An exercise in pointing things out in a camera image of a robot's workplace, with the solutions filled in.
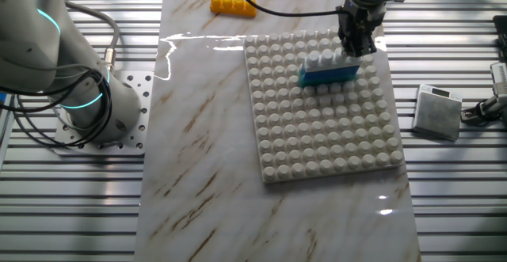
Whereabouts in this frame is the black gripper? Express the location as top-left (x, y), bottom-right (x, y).
top-left (336, 0), bottom-right (387, 59)

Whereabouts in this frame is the blue four-stud block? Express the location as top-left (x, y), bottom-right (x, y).
top-left (299, 64), bottom-right (360, 83)

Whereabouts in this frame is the white four-stud block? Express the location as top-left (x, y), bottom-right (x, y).
top-left (303, 47), bottom-right (364, 73)

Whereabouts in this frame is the teal four-stud block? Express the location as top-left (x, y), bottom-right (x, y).
top-left (299, 74), bottom-right (357, 89)

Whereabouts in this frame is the white studded baseplate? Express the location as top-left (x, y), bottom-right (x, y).
top-left (243, 26), bottom-right (405, 184)

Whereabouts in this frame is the silver digital scale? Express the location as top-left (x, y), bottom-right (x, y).
top-left (411, 83), bottom-right (463, 142)

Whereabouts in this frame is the orange four-stud block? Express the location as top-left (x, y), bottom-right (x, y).
top-left (209, 0), bottom-right (258, 19)

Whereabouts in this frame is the black device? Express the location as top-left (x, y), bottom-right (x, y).
top-left (492, 14), bottom-right (507, 61)

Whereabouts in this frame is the marble pattern board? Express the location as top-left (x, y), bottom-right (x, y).
top-left (133, 0), bottom-right (423, 262)

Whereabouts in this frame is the metal camera mount clamp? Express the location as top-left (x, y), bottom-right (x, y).
top-left (461, 94), bottom-right (507, 127)

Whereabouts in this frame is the small silver camera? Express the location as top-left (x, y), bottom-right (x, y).
top-left (490, 62), bottom-right (507, 97)

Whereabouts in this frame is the perforated robot base plate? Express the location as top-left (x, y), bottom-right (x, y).
top-left (53, 70), bottom-right (154, 157)

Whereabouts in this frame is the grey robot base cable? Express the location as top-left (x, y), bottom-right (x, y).
top-left (61, 0), bottom-right (121, 75)

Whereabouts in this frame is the black cable bundle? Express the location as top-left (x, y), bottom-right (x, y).
top-left (0, 62), bottom-right (115, 148)

